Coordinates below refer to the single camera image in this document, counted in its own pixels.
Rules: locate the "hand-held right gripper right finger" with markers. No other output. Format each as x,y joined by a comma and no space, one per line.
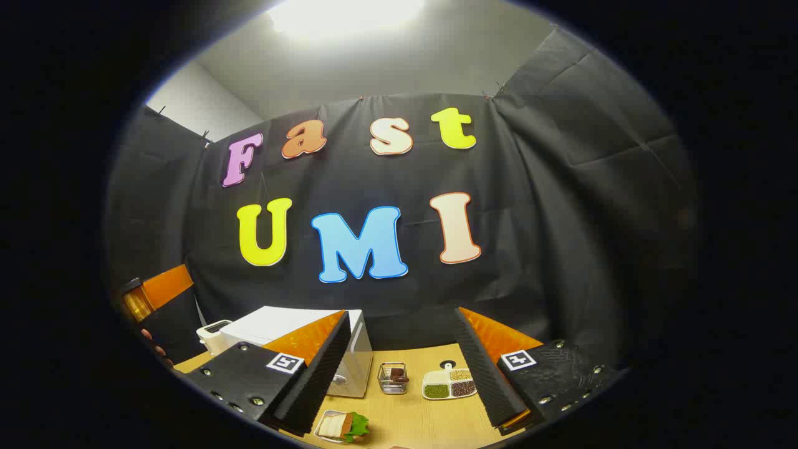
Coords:
483,374

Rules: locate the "white microwave oven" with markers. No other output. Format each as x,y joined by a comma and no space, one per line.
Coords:
280,321

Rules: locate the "pile of dark red beans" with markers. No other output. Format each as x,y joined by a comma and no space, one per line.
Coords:
462,388

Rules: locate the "pile of green beans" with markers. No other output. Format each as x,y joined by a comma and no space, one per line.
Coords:
436,391

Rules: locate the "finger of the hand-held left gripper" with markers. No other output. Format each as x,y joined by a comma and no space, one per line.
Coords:
136,302
167,285

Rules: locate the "black backdrop cloth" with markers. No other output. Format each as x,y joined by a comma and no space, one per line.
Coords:
536,249

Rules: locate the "small white tray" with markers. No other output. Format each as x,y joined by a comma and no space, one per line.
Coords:
318,429

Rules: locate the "white divided dish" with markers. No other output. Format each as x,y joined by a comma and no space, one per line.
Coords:
436,378

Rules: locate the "brown piece in basket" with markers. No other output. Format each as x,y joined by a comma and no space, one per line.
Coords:
399,375

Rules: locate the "sandwich with green lettuce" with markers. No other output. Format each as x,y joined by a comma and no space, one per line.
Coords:
340,425

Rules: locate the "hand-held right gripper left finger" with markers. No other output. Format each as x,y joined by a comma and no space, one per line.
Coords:
315,380

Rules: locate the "pile of yellow beans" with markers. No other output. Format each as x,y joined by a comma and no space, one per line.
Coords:
460,375

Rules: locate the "white toaster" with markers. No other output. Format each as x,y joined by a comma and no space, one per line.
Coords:
211,335

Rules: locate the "large ceiling light panel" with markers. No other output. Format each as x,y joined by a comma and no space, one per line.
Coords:
346,15

